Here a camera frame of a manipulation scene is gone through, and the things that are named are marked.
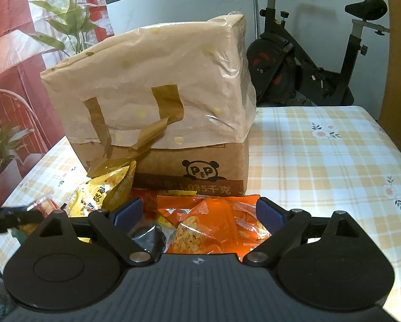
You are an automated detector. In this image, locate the checked floral tablecloth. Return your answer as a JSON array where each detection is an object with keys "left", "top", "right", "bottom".
[{"left": 0, "top": 105, "right": 401, "bottom": 309}]

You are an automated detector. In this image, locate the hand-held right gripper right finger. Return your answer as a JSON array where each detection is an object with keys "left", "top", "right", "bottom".
[{"left": 242, "top": 196, "right": 363, "bottom": 267}]

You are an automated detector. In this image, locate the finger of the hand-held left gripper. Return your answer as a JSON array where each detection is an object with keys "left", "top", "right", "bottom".
[
  {"left": 0, "top": 222, "right": 20, "bottom": 236},
  {"left": 0, "top": 206, "right": 43, "bottom": 222}
]

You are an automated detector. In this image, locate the red-orange snack packet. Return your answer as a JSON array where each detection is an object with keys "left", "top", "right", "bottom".
[{"left": 130, "top": 188, "right": 198, "bottom": 213}]

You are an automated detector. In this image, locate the red printed curtain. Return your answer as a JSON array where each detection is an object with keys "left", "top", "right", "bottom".
[{"left": 0, "top": 0, "right": 116, "bottom": 206}]

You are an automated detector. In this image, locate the plastic-wrapped cardboard box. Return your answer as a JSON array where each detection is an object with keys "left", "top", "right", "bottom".
[{"left": 40, "top": 13, "right": 257, "bottom": 197}]

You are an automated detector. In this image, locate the orange snack packet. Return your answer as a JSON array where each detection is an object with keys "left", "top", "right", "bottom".
[{"left": 156, "top": 194, "right": 272, "bottom": 259}]

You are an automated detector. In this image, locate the brown wooden door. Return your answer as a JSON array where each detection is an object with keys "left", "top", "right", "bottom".
[{"left": 376, "top": 0, "right": 401, "bottom": 131}]

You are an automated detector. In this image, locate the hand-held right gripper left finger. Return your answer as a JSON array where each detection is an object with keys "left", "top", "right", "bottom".
[{"left": 36, "top": 197, "right": 161, "bottom": 266}]

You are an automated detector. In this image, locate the black exercise bike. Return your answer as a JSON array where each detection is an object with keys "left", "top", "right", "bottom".
[{"left": 239, "top": 0, "right": 390, "bottom": 108}]

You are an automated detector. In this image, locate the yellow snack packet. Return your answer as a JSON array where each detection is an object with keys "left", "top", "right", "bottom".
[{"left": 66, "top": 160, "right": 137, "bottom": 218}]

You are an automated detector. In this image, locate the clear red-edged snack packet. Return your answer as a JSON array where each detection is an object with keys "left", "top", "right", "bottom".
[{"left": 18, "top": 197, "right": 68, "bottom": 239}]

